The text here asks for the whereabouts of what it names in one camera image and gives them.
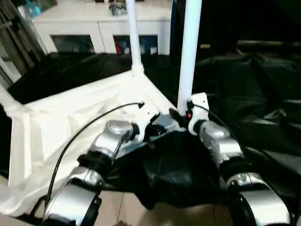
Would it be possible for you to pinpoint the blue white wrapped roll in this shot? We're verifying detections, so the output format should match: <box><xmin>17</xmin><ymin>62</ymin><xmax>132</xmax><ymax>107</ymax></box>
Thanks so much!
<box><xmin>25</xmin><ymin>0</ymin><xmax>43</xmax><ymax>15</ymax></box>

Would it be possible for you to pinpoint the black backdrop cloth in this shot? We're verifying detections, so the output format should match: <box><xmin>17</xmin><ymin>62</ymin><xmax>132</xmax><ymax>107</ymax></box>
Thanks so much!
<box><xmin>170</xmin><ymin>0</ymin><xmax>301</xmax><ymax>59</ymax></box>

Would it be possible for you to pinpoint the white cabinet with glass doors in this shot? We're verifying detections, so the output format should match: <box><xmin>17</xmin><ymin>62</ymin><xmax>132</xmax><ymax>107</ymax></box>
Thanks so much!
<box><xmin>32</xmin><ymin>0</ymin><xmax>172</xmax><ymax>56</ymax></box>

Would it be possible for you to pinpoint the grey curtain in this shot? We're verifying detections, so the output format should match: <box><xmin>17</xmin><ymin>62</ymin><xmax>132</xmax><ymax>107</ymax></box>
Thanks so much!
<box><xmin>0</xmin><ymin>0</ymin><xmax>48</xmax><ymax>81</ymax></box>

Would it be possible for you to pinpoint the white plastic table leg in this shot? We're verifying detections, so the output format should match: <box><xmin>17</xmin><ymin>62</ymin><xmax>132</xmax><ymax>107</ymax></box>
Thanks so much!
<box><xmin>0</xmin><ymin>84</ymin><xmax>23</xmax><ymax>116</ymax></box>
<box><xmin>176</xmin><ymin>0</ymin><xmax>203</xmax><ymax>116</ymax></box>
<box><xmin>127</xmin><ymin>0</ymin><xmax>145</xmax><ymax>75</ymax></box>

